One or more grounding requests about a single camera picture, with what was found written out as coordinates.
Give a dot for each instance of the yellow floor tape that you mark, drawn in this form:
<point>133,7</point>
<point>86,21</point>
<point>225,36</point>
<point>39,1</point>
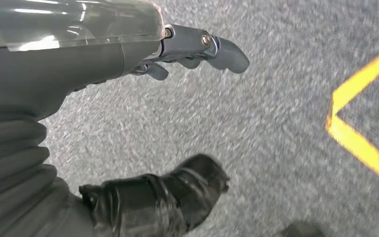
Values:
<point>356,144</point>

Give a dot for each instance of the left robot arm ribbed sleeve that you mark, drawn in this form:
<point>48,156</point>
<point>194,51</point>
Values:
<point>6,147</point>

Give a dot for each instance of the black robot foot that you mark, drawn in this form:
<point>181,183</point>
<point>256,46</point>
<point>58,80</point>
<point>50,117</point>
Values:
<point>302,230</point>

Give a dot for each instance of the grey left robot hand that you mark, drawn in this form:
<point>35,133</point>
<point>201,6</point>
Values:
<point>62,49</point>

